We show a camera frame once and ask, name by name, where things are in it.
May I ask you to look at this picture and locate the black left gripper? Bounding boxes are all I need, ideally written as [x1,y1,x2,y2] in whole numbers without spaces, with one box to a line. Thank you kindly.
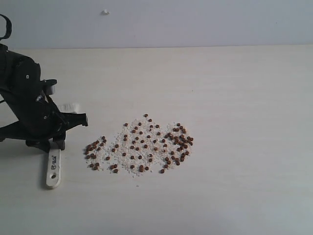
[0,44,88,152]

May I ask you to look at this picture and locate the white paint brush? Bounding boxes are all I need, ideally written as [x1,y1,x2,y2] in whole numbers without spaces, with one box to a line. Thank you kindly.
[45,102,80,189]

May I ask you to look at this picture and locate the brown beans and white crumbs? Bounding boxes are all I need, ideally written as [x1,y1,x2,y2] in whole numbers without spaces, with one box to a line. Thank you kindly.
[80,113,195,181]

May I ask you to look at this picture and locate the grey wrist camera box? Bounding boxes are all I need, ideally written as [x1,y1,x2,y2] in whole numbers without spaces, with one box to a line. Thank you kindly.
[41,79,57,95]

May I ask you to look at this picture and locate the black cable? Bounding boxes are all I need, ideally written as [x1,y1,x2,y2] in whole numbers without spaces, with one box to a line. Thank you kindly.
[0,14,13,40]

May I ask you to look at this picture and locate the small white wall plug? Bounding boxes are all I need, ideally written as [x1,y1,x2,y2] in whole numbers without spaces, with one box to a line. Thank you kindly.
[101,9,110,16]

